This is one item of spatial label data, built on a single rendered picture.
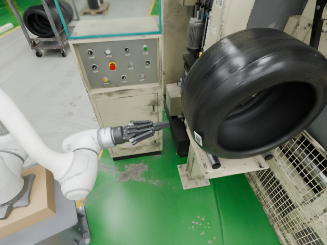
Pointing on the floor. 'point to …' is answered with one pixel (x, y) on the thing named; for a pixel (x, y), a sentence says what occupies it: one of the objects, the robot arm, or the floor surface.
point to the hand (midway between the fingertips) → (161, 125)
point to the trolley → (43, 26)
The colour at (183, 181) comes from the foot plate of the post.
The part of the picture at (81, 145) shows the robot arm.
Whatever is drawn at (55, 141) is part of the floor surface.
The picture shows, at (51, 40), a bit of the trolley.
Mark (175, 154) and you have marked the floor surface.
